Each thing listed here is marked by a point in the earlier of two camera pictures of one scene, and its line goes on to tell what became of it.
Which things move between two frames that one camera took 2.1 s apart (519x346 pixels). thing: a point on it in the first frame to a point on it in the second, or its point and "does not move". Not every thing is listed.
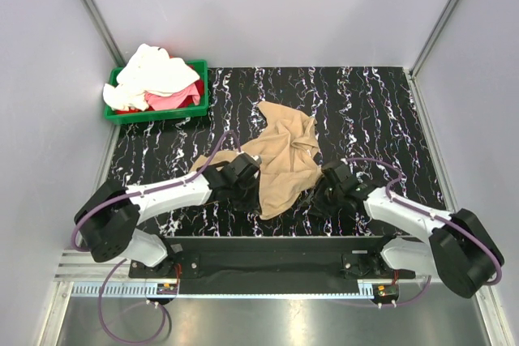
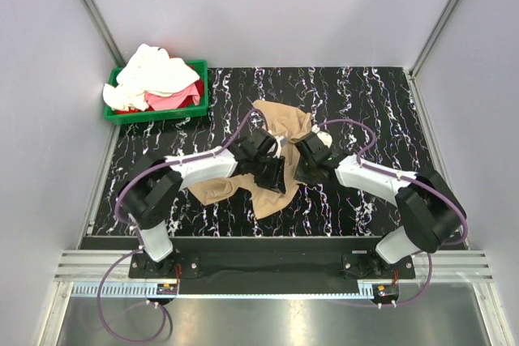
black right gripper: x=319 y=208 to x=301 y=177
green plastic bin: x=157 y=115 does not move
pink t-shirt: x=160 y=101 does not move
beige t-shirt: x=285 y=155 does not move
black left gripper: x=253 y=204 to x=275 y=181
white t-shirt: x=151 y=70 does not move
